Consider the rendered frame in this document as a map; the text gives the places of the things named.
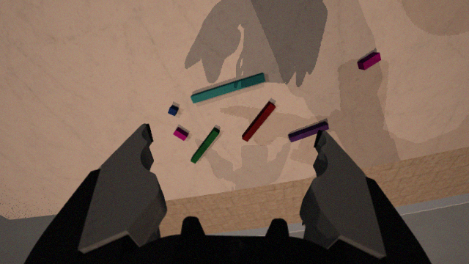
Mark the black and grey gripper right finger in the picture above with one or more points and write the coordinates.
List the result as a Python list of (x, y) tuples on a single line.
[(347, 213)]

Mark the dark red rod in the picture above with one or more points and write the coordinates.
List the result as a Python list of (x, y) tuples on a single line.
[(262, 116)]

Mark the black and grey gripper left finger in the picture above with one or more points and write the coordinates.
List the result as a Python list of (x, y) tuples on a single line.
[(116, 209)]

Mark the purple rod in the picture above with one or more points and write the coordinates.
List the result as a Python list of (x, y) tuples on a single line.
[(309, 131)]

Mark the green rod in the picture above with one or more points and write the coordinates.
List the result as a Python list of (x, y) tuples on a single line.
[(207, 142)]

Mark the turquoise rod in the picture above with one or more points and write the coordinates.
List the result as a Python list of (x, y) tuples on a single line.
[(230, 87)]

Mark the small dark blue cube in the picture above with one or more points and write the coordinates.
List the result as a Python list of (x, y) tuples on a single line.
[(173, 110)]

